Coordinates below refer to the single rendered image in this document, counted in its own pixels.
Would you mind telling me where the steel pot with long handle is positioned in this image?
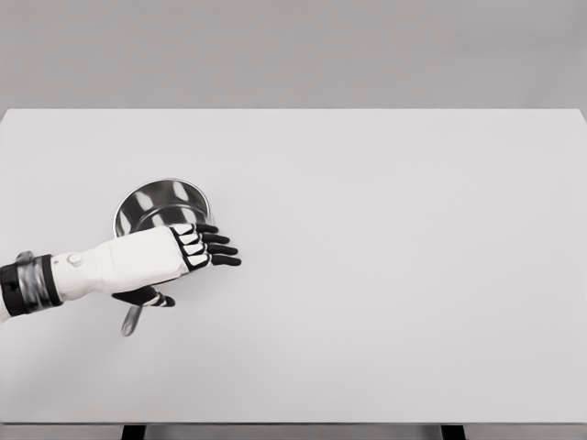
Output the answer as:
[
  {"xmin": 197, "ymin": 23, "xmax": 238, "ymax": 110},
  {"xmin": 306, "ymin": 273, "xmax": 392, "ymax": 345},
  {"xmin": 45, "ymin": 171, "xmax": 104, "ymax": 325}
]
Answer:
[{"xmin": 112, "ymin": 179, "xmax": 216, "ymax": 337}]

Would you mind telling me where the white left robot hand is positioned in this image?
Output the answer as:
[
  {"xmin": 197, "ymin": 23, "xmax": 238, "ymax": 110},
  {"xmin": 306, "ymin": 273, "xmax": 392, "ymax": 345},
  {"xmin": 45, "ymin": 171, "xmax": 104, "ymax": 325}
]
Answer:
[{"xmin": 101, "ymin": 222, "xmax": 243, "ymax": 310}]

